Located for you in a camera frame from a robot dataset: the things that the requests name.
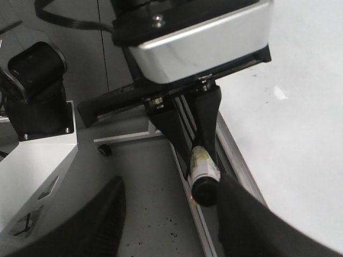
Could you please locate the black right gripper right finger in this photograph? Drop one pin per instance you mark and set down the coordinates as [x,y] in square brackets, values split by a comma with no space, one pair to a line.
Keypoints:
[248,228]

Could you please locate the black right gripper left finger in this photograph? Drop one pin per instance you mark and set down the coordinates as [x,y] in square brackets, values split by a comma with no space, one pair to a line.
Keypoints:
[95,230]

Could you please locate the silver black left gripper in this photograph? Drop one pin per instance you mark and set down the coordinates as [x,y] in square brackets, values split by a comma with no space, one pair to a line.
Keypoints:
[169,41]

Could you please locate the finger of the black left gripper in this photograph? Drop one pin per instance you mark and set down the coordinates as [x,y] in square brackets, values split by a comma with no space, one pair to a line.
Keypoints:
[167,117]

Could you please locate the black whiteboard marker with magnet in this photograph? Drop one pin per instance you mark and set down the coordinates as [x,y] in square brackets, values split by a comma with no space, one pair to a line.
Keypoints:
[205,177]

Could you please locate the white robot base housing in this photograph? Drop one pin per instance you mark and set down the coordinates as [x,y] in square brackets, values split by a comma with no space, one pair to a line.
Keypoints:
[30,177]

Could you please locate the black robot arm joint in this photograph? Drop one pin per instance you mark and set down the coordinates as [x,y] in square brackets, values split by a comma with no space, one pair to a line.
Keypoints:
[42,110]

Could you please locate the white whiteboard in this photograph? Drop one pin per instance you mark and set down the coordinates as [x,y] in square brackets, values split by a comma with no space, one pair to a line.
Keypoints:
[285,118]

